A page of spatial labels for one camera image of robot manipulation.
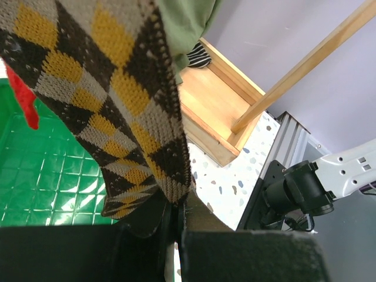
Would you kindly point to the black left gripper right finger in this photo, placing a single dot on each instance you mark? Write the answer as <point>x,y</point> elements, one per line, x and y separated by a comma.
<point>211,251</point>

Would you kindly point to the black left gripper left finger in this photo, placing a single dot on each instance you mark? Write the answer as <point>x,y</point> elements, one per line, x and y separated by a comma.
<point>125,251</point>

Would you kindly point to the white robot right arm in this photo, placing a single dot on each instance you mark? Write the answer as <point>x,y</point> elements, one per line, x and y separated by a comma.
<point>309,189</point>

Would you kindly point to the green plastic tray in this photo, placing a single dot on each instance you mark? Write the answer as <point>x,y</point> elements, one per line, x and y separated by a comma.
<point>47,177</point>

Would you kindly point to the wooden clothes rack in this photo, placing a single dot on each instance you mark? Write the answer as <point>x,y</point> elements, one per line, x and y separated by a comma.
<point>221,105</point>

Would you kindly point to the striped black white garment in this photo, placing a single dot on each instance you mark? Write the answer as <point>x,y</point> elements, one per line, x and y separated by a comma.
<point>198,57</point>

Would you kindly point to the green t-shirt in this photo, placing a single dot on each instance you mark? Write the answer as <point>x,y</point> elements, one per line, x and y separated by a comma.
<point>185,22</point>

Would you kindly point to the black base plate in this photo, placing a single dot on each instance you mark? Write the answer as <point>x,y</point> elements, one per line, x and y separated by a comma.
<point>258,196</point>

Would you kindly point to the aluminium rail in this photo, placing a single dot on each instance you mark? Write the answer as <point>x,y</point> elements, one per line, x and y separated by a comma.
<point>293,144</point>

